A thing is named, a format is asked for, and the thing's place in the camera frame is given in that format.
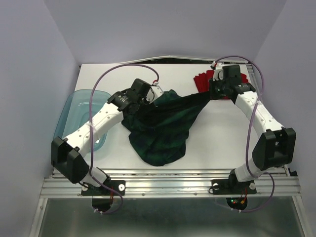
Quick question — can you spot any purple cable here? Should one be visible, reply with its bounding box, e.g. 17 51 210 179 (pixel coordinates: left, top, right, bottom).
88 63 160 215
213 55 276 213

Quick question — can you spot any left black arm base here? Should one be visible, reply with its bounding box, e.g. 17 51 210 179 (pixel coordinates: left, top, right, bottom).
79 179 126 215

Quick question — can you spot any green plaid skirt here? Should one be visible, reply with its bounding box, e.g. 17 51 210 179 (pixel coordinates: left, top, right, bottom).
121 90 210 166

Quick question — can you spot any blue transparent plastic bin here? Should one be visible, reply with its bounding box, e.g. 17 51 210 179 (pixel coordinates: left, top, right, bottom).
53 89 111 138

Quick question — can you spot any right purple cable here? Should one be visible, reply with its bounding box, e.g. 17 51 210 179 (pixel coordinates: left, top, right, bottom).
213 55 276 213

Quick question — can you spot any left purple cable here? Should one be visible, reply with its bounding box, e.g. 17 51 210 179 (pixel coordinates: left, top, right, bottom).
88 63 160 215

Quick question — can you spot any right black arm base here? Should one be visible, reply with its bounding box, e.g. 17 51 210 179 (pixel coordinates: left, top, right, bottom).
209 169 257 212

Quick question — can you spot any aluminium mounting rail frame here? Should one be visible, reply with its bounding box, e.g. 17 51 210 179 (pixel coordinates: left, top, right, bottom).
29 60 307 237

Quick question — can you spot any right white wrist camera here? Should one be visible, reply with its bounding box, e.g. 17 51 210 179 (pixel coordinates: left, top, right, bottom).
211 61 225 81

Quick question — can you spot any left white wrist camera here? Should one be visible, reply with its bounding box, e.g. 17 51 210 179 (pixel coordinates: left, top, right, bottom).
146 82 163 103

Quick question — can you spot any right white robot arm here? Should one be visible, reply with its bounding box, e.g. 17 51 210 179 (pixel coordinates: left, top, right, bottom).
209 63 296 193

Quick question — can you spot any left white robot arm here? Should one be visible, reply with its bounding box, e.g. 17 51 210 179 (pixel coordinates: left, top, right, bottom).
51 79 163 195

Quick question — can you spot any folded red skirt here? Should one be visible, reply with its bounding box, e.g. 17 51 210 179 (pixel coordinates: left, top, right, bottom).
193 69 249 101

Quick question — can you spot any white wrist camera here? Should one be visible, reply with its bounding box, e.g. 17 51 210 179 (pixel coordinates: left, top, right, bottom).
146 82 163 103
211 61 225 81

